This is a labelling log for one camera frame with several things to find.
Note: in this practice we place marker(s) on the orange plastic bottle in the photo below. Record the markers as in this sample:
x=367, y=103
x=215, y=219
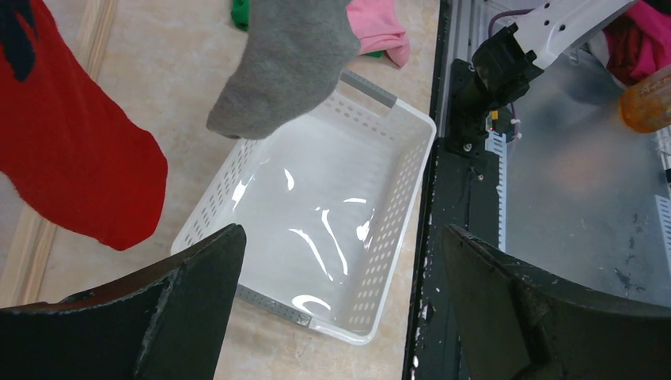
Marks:
x=645, y=107

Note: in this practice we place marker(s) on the white perforated plastic basket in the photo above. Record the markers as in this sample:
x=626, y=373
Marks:
x=325, y=202

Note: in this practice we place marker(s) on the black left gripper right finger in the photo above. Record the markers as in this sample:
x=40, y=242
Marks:
x=518, y=321

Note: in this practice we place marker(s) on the aluminium rail frame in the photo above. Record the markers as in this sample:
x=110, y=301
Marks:
x=460, y=28

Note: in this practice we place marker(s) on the white slotted cable duct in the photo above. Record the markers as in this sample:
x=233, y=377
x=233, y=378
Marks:
x=497, y=144

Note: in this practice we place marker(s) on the wooden drying rack frame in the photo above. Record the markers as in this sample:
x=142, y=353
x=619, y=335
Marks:
x=31, y=246

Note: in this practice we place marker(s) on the pink cloth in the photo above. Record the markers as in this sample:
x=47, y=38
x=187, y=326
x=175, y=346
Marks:
x=375, y=24

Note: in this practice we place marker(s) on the green cloth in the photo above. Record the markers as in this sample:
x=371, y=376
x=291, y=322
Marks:
x=240, y=14

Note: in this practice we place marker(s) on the red and pink clothes pile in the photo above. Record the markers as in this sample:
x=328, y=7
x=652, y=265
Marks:
x=639, y=41

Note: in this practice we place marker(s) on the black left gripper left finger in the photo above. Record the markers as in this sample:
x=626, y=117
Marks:
x=165, y=321

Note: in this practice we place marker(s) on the red sock with cat face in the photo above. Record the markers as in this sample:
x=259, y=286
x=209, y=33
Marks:
x=69, y=150

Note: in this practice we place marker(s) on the grey sock with black stripes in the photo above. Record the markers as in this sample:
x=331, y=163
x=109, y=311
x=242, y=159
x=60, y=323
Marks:
x=292, y=62

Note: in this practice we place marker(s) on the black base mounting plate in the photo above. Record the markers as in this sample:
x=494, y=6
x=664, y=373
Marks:
x=456, y=190

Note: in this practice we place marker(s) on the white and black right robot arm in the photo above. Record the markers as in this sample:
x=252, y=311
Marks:
x=503, y=66

